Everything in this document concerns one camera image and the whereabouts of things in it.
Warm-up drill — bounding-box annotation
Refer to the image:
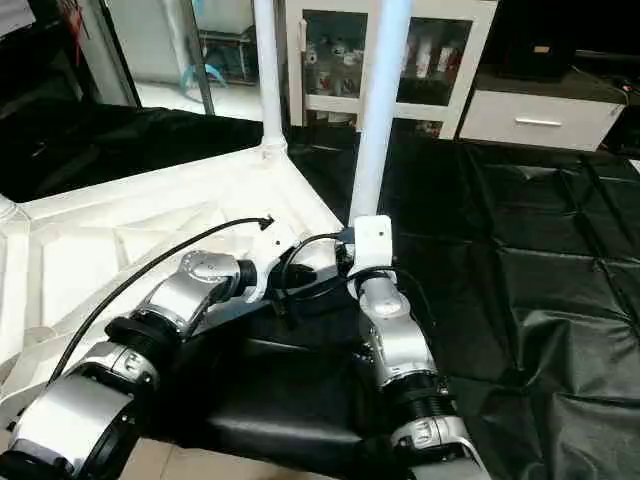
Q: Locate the white plastic table top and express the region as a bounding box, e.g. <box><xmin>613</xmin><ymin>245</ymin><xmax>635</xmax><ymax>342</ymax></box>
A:
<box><xmin>0</xmin><ymin>140</ymin><xmax>346</xmax><ymax>421</ymax></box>

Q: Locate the white glass door cabinet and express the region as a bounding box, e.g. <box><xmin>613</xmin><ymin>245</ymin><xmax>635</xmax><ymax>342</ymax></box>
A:
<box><xmin>285</xmin><ymin>0</ymin><xmax>498</xmax><ymax>139</ymax></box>

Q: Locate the black work mat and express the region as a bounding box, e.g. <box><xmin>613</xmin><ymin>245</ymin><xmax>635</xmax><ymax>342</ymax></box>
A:
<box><xmin>0</xmin><ymin>100</ymin><xmax>640</xmax><ymax>480</ymax></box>

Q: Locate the white drawer unit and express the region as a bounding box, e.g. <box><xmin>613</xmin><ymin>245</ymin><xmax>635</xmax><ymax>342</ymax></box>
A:
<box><xmin>458</xmin><ymin>90</ymin><xmax>626</xmax><ymax>153</ymax></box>

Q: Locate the black low shelf unit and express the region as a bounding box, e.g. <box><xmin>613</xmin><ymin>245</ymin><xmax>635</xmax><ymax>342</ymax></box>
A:
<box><xmin>480</xmin><ymin>0</ymin><xmax>640</xmax><ymax>151</ymax></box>

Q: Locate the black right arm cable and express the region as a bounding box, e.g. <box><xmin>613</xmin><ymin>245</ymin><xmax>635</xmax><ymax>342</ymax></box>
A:
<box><xmin>272</xmin><ymin>232</ymin><xmax>436</xmax><ymax>331</ymax></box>

